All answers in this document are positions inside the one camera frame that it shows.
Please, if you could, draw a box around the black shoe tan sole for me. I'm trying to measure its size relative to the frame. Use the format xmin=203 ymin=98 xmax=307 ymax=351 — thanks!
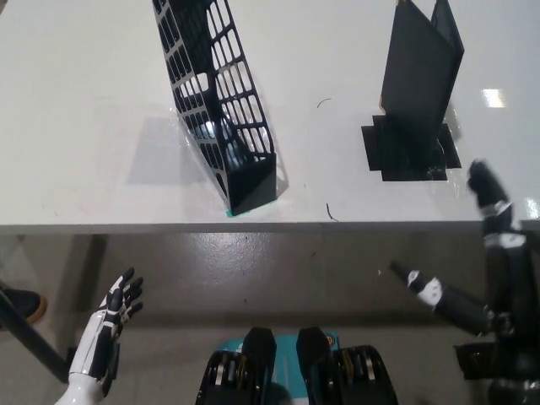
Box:
xmin=0 ymin=287 xmax=48 ymax=326

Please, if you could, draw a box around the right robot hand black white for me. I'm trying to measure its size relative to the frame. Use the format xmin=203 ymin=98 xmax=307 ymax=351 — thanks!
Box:
xmin=389 ymin=159 xmax=540 ymax=383

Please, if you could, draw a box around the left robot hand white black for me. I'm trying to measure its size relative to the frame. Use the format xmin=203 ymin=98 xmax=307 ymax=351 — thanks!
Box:
xmin=67 ymin=267 xmax=145 ymax=387

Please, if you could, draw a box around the black tape patch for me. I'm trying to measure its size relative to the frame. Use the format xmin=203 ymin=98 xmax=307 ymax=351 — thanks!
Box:
xmin=361 ymin=112 xmax=463 ymax=183

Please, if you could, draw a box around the black mesh file shelf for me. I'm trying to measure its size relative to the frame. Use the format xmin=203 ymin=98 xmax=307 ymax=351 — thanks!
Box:
xmin=151 ymin=0 xmax=278 ymax=215

